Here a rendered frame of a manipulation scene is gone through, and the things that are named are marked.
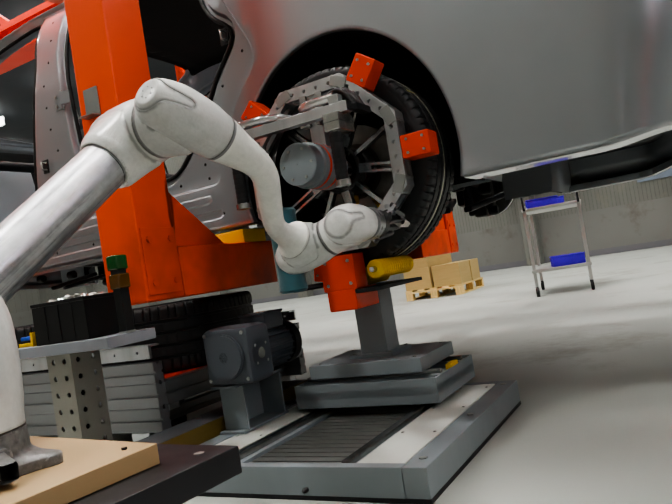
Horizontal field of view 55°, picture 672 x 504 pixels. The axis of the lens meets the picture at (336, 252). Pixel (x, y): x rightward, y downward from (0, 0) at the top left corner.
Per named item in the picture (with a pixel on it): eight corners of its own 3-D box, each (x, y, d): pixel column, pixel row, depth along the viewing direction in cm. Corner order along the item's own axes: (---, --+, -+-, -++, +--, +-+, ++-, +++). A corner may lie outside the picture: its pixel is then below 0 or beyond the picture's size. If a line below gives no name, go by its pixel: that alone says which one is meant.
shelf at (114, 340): (156, 337, 179) (155, 327, 179) (108, 349, 164) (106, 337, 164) (55, 350, 200) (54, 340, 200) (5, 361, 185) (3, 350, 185)
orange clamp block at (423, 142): (412, 160, 195) (440, 154, 190) (402, 159, 188) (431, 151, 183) (408, 138, 195) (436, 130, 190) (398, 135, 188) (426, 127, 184)
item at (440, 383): (475, 379, 220) (471, 350, 220) (440, 406, 188) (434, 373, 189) (348, 386, 244) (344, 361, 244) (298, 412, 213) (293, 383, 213)
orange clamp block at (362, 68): (374, 92, 199) (385, 64, 197) (362, 88, 193) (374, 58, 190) (355, 84, 202) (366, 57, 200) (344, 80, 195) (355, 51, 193)
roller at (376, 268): (418, 270, 217) (415, 253, 217) (381, 277, 191) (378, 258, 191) (402, 272, 220) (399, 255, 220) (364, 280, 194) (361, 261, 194)
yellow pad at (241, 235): (266, 240, 245) (264, 227, 246) (244, 242, 233) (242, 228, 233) (237, 246, 252) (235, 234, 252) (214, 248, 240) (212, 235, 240)
